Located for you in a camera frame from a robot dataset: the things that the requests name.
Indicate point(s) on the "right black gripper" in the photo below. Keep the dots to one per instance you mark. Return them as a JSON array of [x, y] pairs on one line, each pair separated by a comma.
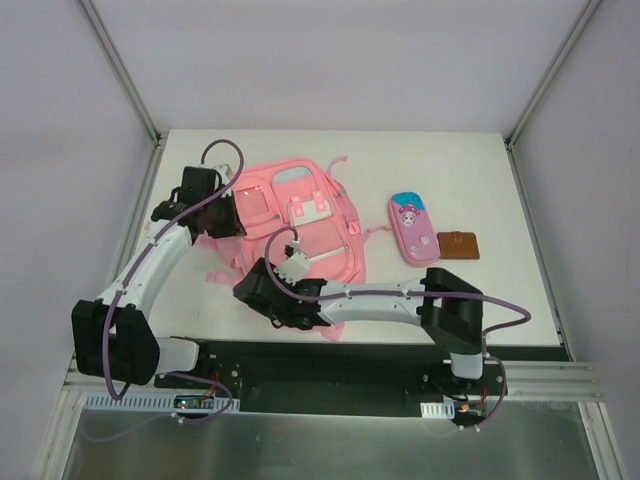
[[257, 288]]

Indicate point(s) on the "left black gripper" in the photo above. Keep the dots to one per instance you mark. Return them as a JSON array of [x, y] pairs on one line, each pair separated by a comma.
[[228, 220]]

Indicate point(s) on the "pink student backpack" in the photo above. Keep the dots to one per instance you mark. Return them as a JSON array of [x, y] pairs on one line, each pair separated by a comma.
[[294, 192]]

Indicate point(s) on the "pink cartoon pencil case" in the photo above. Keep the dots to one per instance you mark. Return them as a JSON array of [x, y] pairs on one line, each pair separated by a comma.
[[413, 229]]

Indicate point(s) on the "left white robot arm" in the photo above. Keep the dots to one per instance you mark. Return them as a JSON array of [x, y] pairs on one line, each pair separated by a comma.
[[112, 336]]

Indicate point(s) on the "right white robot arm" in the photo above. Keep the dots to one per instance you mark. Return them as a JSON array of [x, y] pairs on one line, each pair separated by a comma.
[[448, 309]]

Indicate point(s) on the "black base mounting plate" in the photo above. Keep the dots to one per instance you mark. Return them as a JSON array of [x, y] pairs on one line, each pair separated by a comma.
[[349, 379]]

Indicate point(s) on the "brown leather wallet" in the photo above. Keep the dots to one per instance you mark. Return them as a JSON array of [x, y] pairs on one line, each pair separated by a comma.
[[457, 245]]

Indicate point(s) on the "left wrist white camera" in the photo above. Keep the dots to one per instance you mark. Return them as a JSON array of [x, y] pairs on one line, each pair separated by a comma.
[[223, 173]]

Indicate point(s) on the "left white cable duct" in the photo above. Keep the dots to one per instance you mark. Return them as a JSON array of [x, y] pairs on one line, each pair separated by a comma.
[[162, 403]]

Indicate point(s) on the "white cable duct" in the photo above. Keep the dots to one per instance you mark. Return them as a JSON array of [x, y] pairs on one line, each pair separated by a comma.
[[162, 403], [444, 410]]

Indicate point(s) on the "right white cable duct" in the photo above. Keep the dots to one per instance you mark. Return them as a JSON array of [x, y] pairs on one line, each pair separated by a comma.
[[444, 410]]

